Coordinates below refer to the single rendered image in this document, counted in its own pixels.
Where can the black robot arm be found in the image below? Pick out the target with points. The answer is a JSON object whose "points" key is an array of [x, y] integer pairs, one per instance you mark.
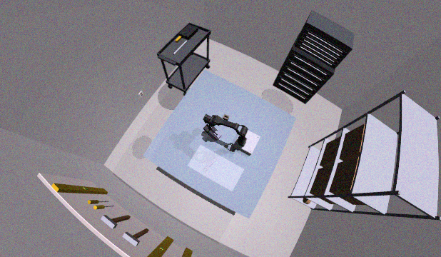
{"points": [[217, 120]]}

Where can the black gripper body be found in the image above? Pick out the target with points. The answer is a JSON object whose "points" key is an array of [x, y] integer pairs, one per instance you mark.
{"points": [[208, 128]]}

